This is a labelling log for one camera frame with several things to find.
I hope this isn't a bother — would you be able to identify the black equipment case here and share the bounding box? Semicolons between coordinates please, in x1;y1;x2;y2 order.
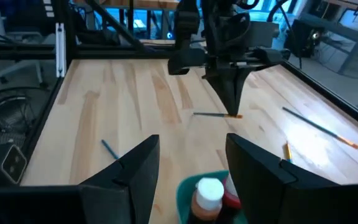
285;18;325;59

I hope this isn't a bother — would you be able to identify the black table-level camera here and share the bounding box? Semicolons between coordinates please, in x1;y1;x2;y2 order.
0;142;28;187

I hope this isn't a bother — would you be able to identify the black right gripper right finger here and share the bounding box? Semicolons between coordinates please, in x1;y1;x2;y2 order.
225;133;358;224

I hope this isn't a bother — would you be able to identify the red paint bottle white cap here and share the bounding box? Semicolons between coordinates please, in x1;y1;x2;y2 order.
221;174;242;224

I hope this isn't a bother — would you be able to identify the grey office chair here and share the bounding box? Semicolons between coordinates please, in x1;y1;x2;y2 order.
0;29;48;86

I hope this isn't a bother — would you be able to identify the black left wrist camera cable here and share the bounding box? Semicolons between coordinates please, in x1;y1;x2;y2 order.
266;0;303;70

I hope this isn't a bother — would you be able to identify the small green plastic tray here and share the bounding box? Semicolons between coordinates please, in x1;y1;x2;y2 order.
175;169;249;224

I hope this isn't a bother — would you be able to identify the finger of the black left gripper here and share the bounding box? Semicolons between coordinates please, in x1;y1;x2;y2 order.
235;66;255;116
204;67;237;118

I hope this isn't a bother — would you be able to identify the brown paint bottle white cap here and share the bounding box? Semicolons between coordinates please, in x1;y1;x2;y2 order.
188;177;226;224

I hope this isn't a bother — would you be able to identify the black wire mesh fan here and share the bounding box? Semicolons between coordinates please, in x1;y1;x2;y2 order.
0;86;39;156

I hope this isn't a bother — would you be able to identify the thin grey paintbrush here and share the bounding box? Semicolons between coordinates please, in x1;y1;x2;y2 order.
193;111;244;120

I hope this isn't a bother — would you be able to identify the silver aluminium frame bracket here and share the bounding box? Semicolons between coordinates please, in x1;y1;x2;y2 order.
55;22;67;78

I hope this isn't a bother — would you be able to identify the grey metal desk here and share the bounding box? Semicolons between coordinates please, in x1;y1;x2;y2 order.
300;0;358;75

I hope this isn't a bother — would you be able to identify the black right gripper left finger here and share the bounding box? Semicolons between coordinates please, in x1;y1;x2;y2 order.
0;134;162;224

